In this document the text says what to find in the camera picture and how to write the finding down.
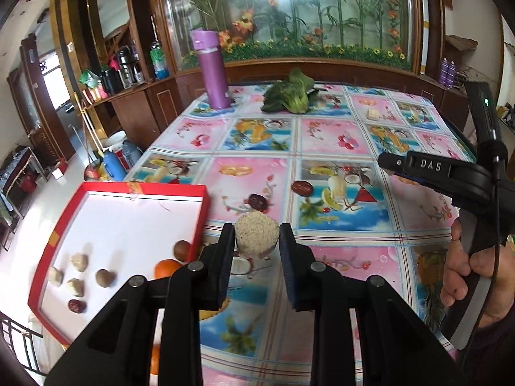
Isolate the orange fruit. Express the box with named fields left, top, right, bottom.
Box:
left=154, top=259, right=183, bottom=279
left=150, top=344, right=161, bottom=375

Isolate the brown round fruit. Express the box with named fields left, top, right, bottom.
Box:
left=95, top=268, right=116, bottom=288
left=173, top=240, right=190, bottom=262

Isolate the beige cut round piece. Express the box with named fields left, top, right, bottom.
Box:
left=235, top=211, right=279, bottom=261

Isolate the person right hand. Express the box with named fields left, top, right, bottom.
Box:
left=440, top=218, right=514, bottom=328

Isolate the red date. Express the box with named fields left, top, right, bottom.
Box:
left=67, top=299, right=87, bottom=315
left=291, top=180, right=314, bottom=197

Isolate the red shallow box tray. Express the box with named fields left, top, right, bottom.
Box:
left=28, top=182, right=211, bottom=345

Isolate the purple spray bottle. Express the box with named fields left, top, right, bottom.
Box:
left=446, top=61, right=456, bottom=89
left=438, top=58, right=449, bottom=87

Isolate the fruit print tablecloth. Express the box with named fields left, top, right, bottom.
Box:
left=127, top=85, right=475, bottom=385

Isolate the blue water bottle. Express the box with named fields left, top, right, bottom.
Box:
left=103, top=150, right=126, bottom=182

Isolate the green bok choy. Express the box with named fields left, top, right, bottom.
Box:
left=261, top=67, right=325, bottom=114

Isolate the black thermos jug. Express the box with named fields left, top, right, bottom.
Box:
left=116, top=45, right=140, bottom=88

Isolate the green label plastic bottle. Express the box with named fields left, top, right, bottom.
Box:
left=150, top=40, right=169, bottom=79

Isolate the purple thermos bottle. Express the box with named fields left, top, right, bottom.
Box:
left=191, top=29, right=231, bottom=110

